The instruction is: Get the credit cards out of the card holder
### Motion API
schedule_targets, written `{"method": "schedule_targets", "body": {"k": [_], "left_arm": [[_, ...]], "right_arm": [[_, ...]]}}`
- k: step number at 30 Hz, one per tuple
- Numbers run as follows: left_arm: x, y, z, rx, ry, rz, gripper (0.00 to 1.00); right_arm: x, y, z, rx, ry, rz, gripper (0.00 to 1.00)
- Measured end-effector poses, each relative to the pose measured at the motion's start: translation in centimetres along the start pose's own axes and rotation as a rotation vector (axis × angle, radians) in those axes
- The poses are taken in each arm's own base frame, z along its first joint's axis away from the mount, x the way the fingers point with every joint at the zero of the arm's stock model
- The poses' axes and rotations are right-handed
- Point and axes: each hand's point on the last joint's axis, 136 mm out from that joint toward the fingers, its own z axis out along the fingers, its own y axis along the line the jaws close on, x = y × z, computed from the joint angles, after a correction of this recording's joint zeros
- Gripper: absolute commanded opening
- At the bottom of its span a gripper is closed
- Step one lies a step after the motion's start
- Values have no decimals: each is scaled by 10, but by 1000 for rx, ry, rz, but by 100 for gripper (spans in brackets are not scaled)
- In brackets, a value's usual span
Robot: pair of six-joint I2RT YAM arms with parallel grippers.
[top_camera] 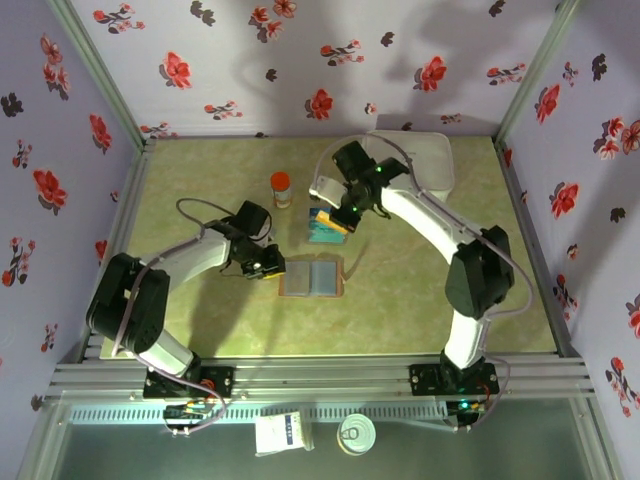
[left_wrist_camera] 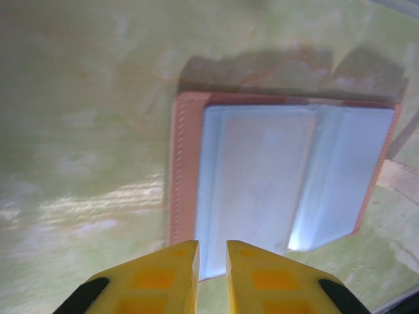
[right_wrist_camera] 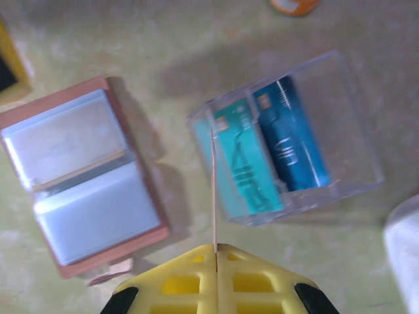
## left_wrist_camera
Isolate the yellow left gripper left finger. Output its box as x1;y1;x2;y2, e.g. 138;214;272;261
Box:
54;240;200;314

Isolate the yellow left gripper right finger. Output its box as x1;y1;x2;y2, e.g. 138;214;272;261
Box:
225;240;371;314

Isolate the brown rectangular tray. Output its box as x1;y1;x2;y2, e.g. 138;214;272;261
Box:
166;91;419;282

